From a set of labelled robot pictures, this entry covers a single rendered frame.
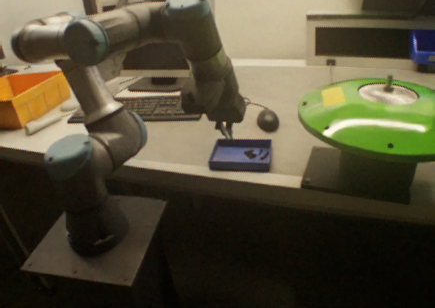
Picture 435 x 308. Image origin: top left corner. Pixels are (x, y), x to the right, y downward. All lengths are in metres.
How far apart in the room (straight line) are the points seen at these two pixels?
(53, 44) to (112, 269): 0.39
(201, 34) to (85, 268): 0.46
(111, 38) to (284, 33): 1.14
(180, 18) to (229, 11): 1.10
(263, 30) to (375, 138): 1.10
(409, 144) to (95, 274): 0.55
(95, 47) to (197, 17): 0.14
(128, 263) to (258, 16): 1.20
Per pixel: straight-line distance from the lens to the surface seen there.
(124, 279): 0.60
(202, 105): 0.48
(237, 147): 0.76
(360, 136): 0.49
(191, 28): 0.47
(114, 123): 0.64
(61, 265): 0.68
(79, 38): 0.44
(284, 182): 0.64
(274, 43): 1.52
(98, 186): 0.61
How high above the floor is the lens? 1.30
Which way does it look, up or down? 29 degrees down
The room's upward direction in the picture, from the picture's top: 6 degrees counter-clockwise
